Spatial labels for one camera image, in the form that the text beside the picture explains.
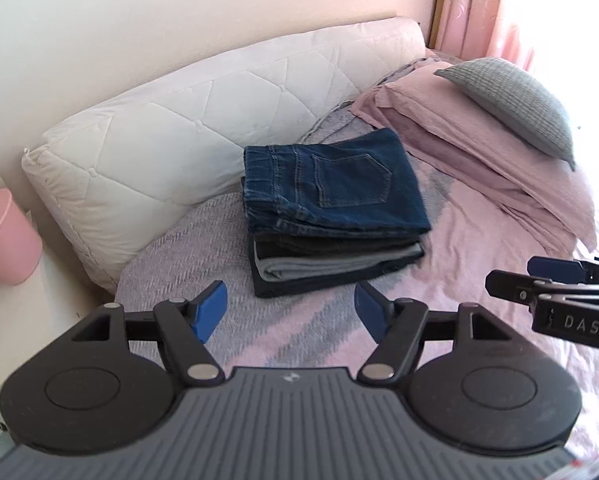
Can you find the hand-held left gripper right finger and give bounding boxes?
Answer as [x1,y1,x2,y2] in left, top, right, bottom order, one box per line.
[354,280,513,387]

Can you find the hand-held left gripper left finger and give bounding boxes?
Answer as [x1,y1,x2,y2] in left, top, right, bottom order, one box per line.
[72,280,229,387]

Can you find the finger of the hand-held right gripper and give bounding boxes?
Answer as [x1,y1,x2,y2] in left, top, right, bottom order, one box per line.
[484,269,599,307]
[527,255,599,285]

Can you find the blue denim jeans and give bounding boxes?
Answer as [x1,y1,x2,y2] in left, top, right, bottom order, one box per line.
[243,127,433,237]

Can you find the folded grey pants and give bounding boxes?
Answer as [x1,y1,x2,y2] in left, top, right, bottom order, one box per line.
[254,242,425,282]

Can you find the folded dark navy pants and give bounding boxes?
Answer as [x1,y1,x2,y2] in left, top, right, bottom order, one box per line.
[252,255,416,299]

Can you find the folded black pants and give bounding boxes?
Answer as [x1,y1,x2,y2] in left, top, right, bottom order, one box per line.
[250,229,423,262]

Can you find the bed with pink grey blanket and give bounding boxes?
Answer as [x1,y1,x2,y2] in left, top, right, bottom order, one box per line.
[114,49,599,461]

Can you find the pink pillow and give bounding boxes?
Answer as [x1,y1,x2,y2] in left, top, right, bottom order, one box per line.
[352,62,598,252]

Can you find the grey pillow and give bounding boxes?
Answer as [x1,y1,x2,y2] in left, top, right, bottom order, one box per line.
[433,57,578,172]

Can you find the white quilted headboard cushion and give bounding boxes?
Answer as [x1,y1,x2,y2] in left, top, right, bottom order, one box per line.
[22,16,428,295]

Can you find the pink cup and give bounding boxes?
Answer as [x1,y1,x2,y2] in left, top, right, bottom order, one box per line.
[0,191,44,287]

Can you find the pink curtain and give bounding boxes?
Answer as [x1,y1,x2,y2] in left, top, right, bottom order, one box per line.
[437,0,547,69]

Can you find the wooden wall trim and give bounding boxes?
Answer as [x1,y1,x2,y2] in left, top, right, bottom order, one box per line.
[427,0,448,50]

